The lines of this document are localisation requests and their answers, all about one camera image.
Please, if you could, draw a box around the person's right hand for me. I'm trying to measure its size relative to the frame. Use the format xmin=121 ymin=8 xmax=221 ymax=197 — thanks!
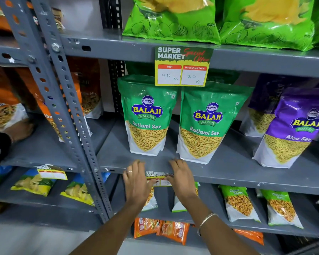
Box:
xmin=166 ymin=159 xmax=200 ymax=204

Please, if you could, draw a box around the person's left hand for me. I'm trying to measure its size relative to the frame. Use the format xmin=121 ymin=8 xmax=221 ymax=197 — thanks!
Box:
xmin=122 ymin=160 xmax=157 ymax=208

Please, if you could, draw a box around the small shelf price label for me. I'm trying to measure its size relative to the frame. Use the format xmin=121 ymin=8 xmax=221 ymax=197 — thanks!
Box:
xmin=145 ymin=171 xmax=174 ymax=187

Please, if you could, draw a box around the person's left forearm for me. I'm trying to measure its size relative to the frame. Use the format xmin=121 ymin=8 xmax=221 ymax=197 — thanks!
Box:
xmin=69 ymin=202 xmax=150 ymax=255

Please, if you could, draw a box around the person's right forearm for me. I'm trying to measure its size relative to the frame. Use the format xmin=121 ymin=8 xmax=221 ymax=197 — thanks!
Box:
xmin=179 ymin=197 xmax=260 ymax=255

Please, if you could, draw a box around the small green white snack packet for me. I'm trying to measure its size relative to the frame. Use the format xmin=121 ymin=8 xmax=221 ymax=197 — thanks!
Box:
xmin=141 ymin=186 xmax=158 ymax=212
xmin=219 ymin=185 xmax=261 ymax=223
xmin=260 ymin=189 xmax=304 ymax=229
xmin=171 ymin=182 xmax=200 ymax=213

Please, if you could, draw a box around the small orange packet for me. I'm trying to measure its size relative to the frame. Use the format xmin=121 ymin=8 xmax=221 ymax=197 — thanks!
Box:
xmin=233 ymin=229 xmax=265 ymax=246
xmin=156 ymin=220 xmax=190 ymax=246
xmin=133 ymin=217 xmax=162 ymax=239

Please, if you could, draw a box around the green snack pouch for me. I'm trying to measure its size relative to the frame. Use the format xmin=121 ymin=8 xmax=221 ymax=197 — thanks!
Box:
xmin=176 ymin=82 xmax=254 ymax=165
xmin=117 ymin=74 xmax=179 ymax=157

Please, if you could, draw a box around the large yellow green price tag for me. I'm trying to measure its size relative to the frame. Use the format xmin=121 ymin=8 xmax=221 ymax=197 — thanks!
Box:
xmin=154 ymin=46 xmax=214 ymax=87

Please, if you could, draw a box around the orange snack pouch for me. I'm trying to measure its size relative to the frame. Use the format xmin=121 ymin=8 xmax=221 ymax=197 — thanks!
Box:
xmin=0 ymin=65 xmax=29 ymax=131
xmin=15 ymin=67 xmax=93 ymax=143
xmin=67 ymin=57 xmax=104 ymax=119

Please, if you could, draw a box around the purple snack pouch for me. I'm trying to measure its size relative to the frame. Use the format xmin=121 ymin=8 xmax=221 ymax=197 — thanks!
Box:
xmin=252 ymin=87 xmax=319 ymax=169
xmin=239 ymin=74 xmax=310 ymax=138

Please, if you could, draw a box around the wide grey metal shelf rack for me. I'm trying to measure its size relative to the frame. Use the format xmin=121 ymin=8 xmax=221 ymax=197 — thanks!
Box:
xmin=29 ymin=0 xmax=319 ymax=255

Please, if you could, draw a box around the silver bracelet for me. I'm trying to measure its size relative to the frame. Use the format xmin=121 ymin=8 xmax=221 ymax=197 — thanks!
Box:
xmin=197 ymin=213 xmax=219 ymax=237

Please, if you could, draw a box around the black slotted wall strip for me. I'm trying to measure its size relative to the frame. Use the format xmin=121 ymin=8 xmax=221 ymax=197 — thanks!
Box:
xmin=98 ymin=0 xmax=126 ymax=115

